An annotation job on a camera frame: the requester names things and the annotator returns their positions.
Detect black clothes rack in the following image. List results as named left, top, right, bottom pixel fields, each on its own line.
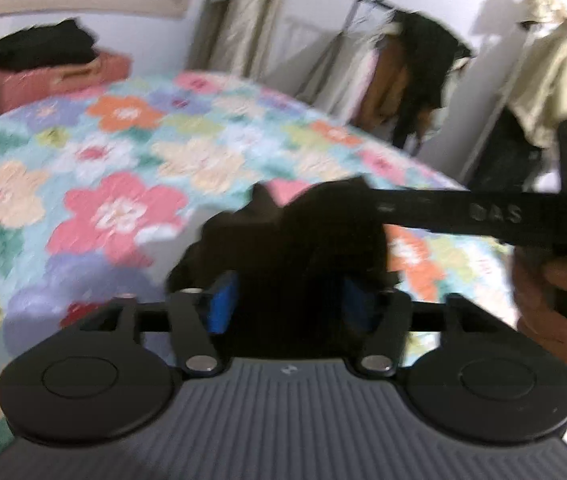
left=294, top=0, right=398, bottom=122

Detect black hanging jacket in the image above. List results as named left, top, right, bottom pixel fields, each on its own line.
left=392, top=11, right=473, bottom=150

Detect floral quilted bedspread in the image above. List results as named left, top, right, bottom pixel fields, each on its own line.
left=0, top=70, right=567, bottom=466

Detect beige hanging jacket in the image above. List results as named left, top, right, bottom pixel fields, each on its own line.
left=506, top=0, right=567, bottom=150

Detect person's right hand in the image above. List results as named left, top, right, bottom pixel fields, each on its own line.
left=511, top=248, right=567, bottom=364

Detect beige curtain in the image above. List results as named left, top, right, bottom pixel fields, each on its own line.
left=187, top=0, right=284, bottom=81

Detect dark brown knit garment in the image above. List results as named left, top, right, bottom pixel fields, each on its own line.
left=165, top=177, right=389, bottom=360

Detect black folded clothes on suitcase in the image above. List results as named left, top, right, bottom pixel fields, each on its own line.
left=0, top=20, right=97, bottom=72

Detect brown hanging garment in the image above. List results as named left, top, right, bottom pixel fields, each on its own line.
left=354, top=36, right=410, bottom=132

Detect pink hard-shell suitcase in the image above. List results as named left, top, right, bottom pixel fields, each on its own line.
left=0, top=50, right=132, bottom=115

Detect white hanging garment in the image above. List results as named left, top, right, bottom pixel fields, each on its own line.
left=297, top=32, right=382, bottom=124

